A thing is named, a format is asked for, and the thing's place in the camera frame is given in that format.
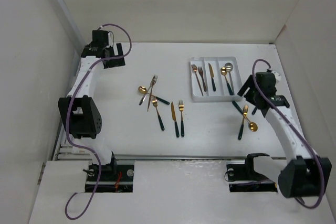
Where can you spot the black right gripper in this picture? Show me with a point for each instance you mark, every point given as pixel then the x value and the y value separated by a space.
pixel 248 96

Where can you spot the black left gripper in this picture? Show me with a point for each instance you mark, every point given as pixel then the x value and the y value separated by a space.
pixel 114 63

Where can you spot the silver spoon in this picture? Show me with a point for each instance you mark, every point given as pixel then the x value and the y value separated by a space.
pixel 229 68

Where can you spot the rose gold fork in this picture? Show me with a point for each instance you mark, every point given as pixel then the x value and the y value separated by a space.
pixel 195 69
pixel 201 73

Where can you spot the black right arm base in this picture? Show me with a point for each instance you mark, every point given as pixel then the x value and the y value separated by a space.
pixel 242 181

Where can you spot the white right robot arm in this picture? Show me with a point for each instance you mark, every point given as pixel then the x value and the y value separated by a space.
pixel 306 173

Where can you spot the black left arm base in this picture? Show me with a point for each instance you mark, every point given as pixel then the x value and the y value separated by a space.
pixel 116 180

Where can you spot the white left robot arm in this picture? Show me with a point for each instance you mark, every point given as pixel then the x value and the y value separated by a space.
pixel 106 156

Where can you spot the white plastic cutlery tray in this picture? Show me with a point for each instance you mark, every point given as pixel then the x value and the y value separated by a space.
pixel 221 94

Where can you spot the silver fork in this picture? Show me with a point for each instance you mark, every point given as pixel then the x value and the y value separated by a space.
pixel 143 90

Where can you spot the gold fork green handle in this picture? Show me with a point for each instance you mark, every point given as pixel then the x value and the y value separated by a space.
pixel 155 104
pixel 181 109
pixel 245 111

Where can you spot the aluminium rail frame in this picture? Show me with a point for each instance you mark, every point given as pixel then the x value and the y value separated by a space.
pixel 79 114

